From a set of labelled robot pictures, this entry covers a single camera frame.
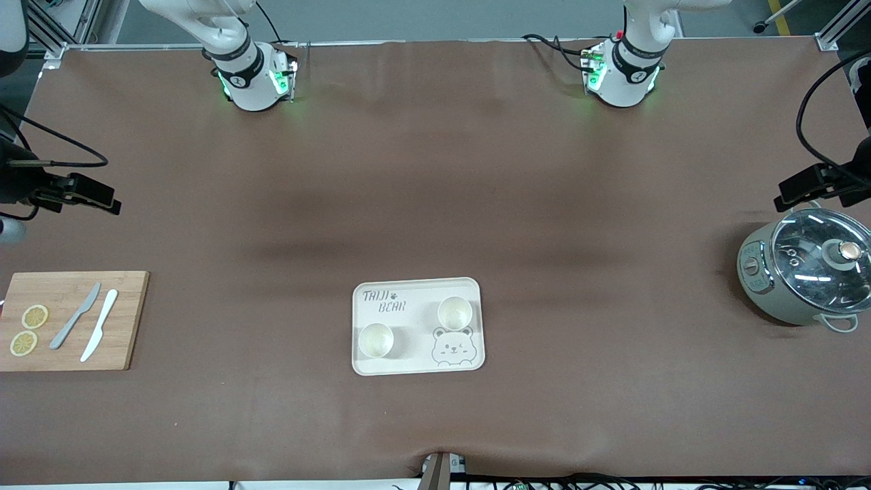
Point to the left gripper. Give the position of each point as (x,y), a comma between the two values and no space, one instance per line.
(852,185)

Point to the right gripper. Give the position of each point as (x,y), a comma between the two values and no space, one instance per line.
(19,184)

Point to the white IKEA cup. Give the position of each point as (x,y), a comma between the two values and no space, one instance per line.
(375,340)
(454,313)

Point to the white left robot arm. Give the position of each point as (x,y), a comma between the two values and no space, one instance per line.
(626,82)

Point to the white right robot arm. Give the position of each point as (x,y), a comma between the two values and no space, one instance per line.
(252,88)

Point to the glass pot lid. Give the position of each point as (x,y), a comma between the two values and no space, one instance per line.
(803,248)

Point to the grey-green electric pot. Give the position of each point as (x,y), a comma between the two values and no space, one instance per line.
(762,289)

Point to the grey plastic knife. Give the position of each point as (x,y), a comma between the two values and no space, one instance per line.
(71,323)

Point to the yellow lemon slice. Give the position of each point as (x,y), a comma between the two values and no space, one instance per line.
(35,316)
(24,343)

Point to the white plastic knife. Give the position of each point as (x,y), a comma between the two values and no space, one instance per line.
(101,327)

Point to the bamboo cutting board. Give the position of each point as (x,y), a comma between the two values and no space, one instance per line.
(68,340)

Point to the black caster with metal leg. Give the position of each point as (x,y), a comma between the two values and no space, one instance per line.
(759,27)

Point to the beige bear print tray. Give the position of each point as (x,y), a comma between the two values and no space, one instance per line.
(415,354)

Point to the aluminium frame post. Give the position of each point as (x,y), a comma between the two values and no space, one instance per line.
(61,27)
(840,27)

